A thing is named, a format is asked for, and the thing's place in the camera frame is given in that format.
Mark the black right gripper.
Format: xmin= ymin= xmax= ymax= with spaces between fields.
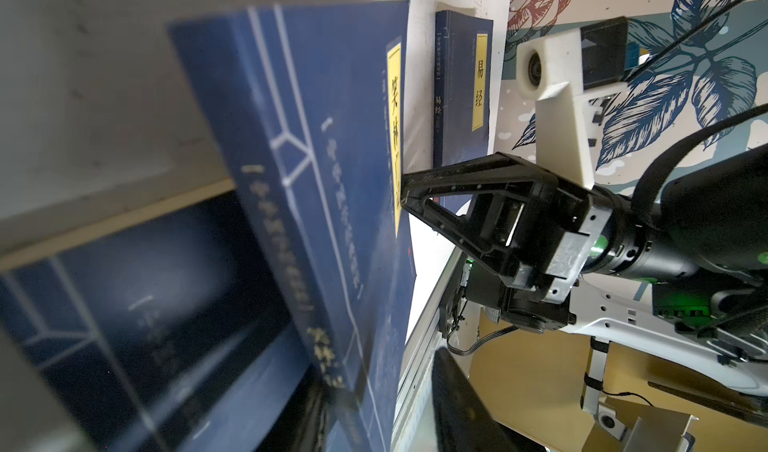
xmin=401 ymin=153 xmax=611 ymax=304

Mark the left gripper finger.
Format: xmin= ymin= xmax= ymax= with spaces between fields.
xmin=431 ymin=347 xmax=546 ymax=452

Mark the blue book yellow label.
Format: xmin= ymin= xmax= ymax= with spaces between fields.
xmin=168 ymin=0 xmax=416 ymax=451

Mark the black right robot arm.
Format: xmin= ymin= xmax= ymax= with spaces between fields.
xmin=401 ymin=105 xmax=767 ymax=438

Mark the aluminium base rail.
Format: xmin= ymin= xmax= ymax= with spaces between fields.
xmin=391 ymin=249 xmax=464 ymax=451

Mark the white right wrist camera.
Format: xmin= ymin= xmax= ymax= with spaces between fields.
xmin=516 ymin=16 xmax=628 ymax=190

